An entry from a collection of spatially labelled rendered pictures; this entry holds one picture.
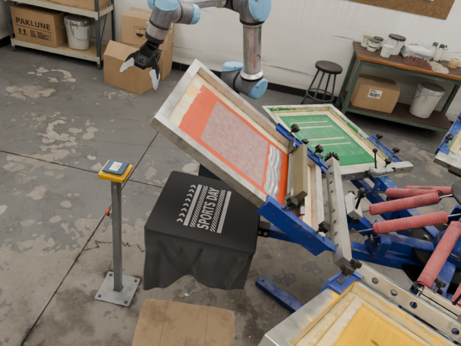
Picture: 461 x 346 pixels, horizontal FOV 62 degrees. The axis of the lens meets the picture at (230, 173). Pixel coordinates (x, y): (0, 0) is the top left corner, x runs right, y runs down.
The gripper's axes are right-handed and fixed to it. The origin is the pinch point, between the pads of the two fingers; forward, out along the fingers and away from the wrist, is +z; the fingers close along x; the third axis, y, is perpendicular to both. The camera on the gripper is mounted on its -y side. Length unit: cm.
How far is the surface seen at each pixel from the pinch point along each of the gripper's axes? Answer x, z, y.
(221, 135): -38.2, 0.6, -5.3
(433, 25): -228, -43, 380
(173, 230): -39, 45, -20
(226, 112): -37.0, 0.3, 13.4
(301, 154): -74, -1, 9
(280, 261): -128, 117, 66
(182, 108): -20.5, -3.6, -7.5
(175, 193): -33, 46, 4
